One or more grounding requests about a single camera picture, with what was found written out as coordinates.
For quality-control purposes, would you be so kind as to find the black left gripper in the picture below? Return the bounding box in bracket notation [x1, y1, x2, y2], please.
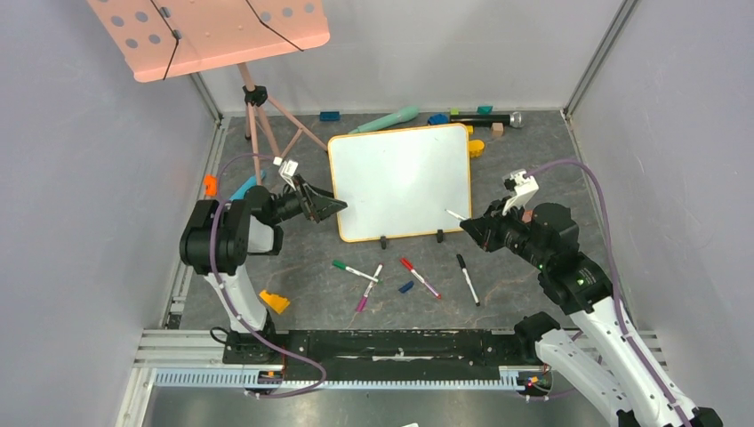
[269, 174, 347, 225]

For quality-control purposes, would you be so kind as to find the blue toy flashlight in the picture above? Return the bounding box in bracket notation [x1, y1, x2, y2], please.
[229, 171, 267, 201]

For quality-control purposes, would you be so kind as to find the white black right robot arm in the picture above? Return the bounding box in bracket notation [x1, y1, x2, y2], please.
[460, 201, 723, 426]

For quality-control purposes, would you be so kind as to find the black silver microphone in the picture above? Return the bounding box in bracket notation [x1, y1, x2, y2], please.
[449, 112, 523, 129]

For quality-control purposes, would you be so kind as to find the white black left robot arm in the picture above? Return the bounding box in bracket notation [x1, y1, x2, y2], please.
[179, 174, 348, 363]

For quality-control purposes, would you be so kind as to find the pink whiteboard marker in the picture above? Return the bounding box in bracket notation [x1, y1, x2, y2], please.
[356, 263, 384, 313]

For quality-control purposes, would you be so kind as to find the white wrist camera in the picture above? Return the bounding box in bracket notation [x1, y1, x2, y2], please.
[502, 169, 539, 215]
[273, 157, 299, 189]

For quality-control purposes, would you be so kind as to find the blue brick behind board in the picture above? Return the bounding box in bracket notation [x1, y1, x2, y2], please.
[427, 114, 450, 125]

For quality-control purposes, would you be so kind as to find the tan wooden cube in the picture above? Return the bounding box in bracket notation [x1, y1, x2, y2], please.
[490, 123, 505, 138]

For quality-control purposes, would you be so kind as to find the dark blue brick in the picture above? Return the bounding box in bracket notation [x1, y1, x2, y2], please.
[319, 110, 341, 122]

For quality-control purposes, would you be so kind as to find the yellow cylinder toy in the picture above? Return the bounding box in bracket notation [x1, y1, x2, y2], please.
[468, 140, 485, 158]

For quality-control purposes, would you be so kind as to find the black whiteboard marker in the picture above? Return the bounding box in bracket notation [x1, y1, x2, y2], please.
[456, 254, 481, 307]

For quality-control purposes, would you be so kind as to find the teal toy tube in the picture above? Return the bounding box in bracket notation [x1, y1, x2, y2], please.
[349, 106, 419, 134]

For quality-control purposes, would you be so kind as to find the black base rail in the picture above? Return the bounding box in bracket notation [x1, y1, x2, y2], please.
[222, 329, 543, 383]

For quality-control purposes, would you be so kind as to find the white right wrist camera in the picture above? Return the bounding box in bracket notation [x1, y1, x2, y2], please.
[502, 169, 539, 215]

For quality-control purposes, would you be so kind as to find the pink music stand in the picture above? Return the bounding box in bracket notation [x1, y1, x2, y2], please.
[89, 0, 330, 157]

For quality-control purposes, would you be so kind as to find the red whiteboard marker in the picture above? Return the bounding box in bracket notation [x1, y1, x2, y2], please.
[400, 258, 442, 299]

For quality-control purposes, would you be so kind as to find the blue marker cap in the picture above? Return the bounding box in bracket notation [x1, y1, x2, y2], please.
[398, 281, 413, 294]

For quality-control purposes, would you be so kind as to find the orange toy block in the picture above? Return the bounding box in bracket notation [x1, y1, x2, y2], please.
[203, 174, 219, 198]

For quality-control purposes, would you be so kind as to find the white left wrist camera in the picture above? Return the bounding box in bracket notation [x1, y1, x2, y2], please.
[273, 157, 299, 189]

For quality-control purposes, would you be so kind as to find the green whiteboard marker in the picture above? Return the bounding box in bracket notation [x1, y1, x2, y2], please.
[332, 260, 380, 283]

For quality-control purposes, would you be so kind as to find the blue whiteboard marker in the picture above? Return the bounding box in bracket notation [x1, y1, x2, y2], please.
[445, 209, 468, 222]

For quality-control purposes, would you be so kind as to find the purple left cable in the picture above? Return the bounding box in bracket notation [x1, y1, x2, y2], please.
[209, 154, 328, 400]

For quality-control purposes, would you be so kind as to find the yellow wedge block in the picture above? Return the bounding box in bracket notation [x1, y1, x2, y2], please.
[259, 290, 291, 314]

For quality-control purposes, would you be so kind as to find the yellow framed whiteboard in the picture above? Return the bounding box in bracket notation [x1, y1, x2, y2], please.
[328, 124, 473, 243]

